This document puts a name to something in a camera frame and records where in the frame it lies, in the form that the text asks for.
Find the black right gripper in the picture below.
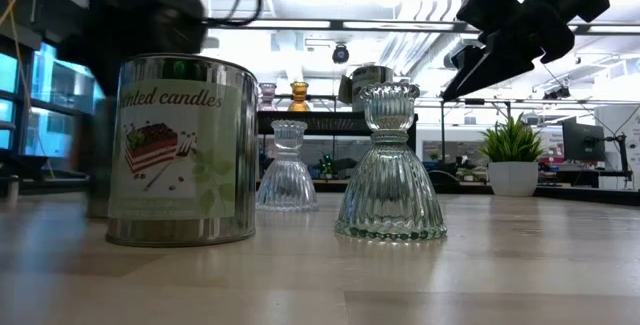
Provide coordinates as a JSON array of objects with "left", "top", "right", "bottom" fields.
[{"left": 442, "top": 0, "right": 576, "bottom": 101}]

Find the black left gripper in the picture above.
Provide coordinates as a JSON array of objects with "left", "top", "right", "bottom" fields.
[{"left": 59, "top": 0, "right": 209, "bottom": 94}]

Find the clear jar with metal lid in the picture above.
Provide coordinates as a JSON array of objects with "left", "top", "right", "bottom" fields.
[{"left": 338, "top": 64, "right": 396, "bottom": 114}]

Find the pink glass candlestick holder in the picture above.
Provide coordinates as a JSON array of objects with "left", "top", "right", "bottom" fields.
[{"left": 258, "top": 82, "right": 278, "bottom": 112}]

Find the green glass candlestick holder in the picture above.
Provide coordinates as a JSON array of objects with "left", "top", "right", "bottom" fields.
[{"left": 334, "top": 81, "right": 448, "bottom": 242}]

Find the orange glass candlestick holder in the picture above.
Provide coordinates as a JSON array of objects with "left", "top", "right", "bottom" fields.
[{"left": 288, "top": 81, "right": 311, "bottom": 113}]

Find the clear glass candlestick holder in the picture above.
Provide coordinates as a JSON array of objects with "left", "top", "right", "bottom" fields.
[{"left": 255, "top": 119, "right": 320, "bottom": 212}]

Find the black ceiling track light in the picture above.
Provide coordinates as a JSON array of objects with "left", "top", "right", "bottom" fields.
[{"left": 543, "top": 84, "right": 572, "bottom": 101}]

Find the green plant in white pot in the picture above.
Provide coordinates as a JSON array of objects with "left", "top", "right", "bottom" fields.
[{"left": 478, "top": 113, "right": 546, "bottom": 197}]

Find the black computer monitor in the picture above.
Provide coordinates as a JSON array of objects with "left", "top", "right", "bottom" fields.
[{"left": 562, "top": 117, "right": 606, "bottom": 164}]

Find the black perforated metal shelf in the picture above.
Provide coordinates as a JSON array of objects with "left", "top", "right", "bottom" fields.
[{"left": 256, "top": 109, "right": 419, "bottom": 152}]

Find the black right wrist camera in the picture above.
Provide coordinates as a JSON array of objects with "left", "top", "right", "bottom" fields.
[{"left": 455, "top": 0, "right": 507, "bottom": 32}]

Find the black overhead rail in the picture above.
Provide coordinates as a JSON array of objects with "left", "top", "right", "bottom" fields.
[{"left": 219, "top": 18, "right": 640, "bottom": 35}]

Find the window with dark frame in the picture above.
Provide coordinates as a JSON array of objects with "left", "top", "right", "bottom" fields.
[{"left": 0, "top": 42, "right": 106, "bottom": 159}]

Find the black overhead camera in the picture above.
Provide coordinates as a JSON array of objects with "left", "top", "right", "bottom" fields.
[{"left": 331, "top": 43, "right": 350, "bottom": 65}]

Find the black aluminium table frame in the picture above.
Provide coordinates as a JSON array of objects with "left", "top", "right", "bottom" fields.
[{"left": 0, "top": 148, "right": 640, "bottom": 207}]

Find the small silver post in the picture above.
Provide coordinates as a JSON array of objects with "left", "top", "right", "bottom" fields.
[{"left": 5, "top": 174, "right": 20, "bottom": 204}]

